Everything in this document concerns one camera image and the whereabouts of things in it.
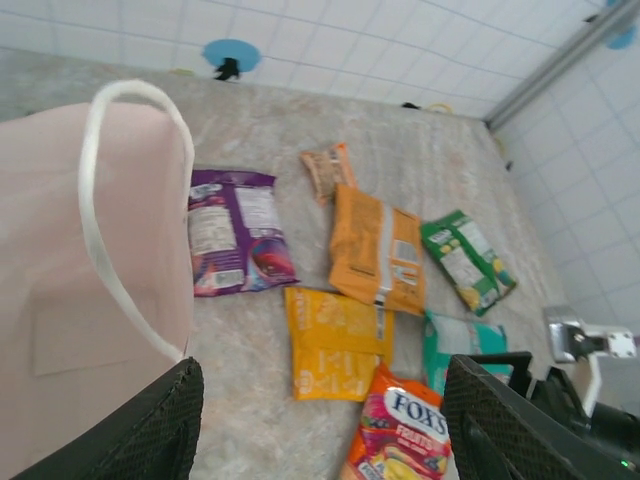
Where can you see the yellow snack bag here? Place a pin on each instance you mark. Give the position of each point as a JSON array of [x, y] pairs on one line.
[[330, 345]]

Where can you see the purple snack bag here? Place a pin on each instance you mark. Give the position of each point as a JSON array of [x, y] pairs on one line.
[[235, 235]]

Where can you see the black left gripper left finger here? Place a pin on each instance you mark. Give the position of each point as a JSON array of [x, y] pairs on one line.
[[150, 435]]

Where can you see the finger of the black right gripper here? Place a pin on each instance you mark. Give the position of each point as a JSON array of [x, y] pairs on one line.
[[521, 375]]

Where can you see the blue circle dolphin sticker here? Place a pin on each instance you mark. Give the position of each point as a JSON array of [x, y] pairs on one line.
[[622, 40], [240, 50]]

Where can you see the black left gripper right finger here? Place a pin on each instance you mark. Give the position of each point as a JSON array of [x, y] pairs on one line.
[[490, 435]]

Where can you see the aluminium corner post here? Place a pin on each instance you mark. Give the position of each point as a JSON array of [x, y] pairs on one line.
[[550, 65]]

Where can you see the teal snack bag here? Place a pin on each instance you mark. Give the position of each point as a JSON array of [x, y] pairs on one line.
[[460, 335]]

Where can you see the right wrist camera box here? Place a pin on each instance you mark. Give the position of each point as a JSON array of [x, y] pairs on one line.
[[562, 335]]

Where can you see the red and white paper bag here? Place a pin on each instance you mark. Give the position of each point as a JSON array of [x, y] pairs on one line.
[[50, 225]]

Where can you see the green snack bag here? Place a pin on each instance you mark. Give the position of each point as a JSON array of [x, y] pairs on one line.
[[465, 255]]

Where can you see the orange snack bag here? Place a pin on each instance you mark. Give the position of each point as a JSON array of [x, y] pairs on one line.
[[360, 245]]

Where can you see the Fox's fruit candy bag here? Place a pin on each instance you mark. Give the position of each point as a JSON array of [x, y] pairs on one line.
[[400, 430]]

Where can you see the small orange snack bar pack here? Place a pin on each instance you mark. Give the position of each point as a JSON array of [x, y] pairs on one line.
[[325, 170]]

